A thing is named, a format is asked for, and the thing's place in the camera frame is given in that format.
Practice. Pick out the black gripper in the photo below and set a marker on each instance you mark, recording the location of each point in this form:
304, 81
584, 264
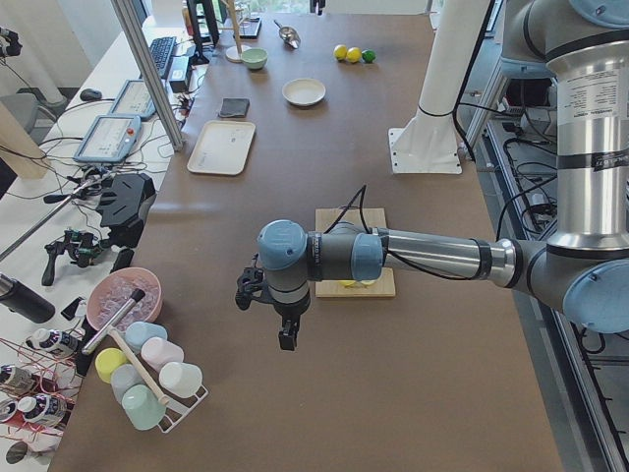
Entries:
290, 313

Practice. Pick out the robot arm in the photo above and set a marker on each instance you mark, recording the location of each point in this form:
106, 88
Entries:
581, 270

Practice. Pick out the cream rabbit tray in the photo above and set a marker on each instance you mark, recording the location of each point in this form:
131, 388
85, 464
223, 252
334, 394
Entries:
222, 148

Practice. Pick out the lemon slice lower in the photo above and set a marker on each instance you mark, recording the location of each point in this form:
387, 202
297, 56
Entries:
356, 283

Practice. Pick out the white plastic cup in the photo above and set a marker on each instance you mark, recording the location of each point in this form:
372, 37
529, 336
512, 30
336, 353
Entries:
182, 379

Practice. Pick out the pink plastic cup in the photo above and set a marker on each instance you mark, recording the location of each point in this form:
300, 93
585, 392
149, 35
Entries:
158, 352

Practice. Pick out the blue plastic cup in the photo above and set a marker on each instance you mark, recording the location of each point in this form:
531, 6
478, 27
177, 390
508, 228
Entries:
138, 333

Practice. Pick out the steel black-tipped muddler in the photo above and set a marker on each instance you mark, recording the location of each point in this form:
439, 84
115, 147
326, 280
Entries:
136, 296

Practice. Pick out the mint green plastic cup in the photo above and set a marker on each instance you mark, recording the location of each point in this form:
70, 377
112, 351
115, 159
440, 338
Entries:
142, 407

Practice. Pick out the grey plastic cup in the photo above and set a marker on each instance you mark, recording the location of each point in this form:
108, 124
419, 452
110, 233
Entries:
122, 379

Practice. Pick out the yellow plastic cup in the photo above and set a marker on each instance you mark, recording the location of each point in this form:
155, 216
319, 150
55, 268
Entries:
108, 361

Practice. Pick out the pink bowl with ice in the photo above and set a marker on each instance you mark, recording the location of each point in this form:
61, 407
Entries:
116, 289

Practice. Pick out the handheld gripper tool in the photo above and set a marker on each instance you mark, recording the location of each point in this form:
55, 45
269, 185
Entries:
82, 247

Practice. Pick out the grey folded cloth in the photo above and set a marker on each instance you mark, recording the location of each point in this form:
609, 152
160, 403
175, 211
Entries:
234, 107

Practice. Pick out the cream round plate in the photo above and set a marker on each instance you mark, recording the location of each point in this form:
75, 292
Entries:
304, 92

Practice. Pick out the near teach pendant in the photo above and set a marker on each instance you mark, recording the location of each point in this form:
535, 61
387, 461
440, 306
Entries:
109, 139

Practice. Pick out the teach pendant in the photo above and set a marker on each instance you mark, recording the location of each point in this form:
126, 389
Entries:
133, 99
109, 139

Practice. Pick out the green bowl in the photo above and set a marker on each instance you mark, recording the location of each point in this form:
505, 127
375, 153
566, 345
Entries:
254, 58

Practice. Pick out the far teach pendant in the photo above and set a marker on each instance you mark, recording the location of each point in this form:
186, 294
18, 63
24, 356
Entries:
133, 99

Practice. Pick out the wooden cup tree stand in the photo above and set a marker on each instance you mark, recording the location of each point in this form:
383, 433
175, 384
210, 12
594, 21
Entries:
234, 52

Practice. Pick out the yellow lemon near lime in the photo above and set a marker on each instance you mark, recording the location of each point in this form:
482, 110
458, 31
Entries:
353, 55

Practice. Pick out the yellow lemon outer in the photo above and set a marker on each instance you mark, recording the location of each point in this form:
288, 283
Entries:
340, 52

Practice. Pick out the green lime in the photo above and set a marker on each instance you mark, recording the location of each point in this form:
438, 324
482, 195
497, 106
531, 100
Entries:
368, 56

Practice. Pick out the metal ice scoop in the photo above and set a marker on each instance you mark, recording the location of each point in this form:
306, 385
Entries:
289, 35

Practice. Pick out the black computer mouse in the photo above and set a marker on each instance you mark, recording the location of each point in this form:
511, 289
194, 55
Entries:
90, 94

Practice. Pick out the black keyboard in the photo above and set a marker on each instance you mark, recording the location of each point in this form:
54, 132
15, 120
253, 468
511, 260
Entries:
161, 50

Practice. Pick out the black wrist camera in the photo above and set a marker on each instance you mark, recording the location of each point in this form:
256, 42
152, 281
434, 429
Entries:
251, 286

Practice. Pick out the white wire cup rack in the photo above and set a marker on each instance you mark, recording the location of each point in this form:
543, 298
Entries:
178, 409

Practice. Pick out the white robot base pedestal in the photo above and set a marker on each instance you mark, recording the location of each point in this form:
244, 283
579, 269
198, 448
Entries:
428, 143

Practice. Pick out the aluminium frame post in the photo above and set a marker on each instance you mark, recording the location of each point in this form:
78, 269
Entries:
133, 31

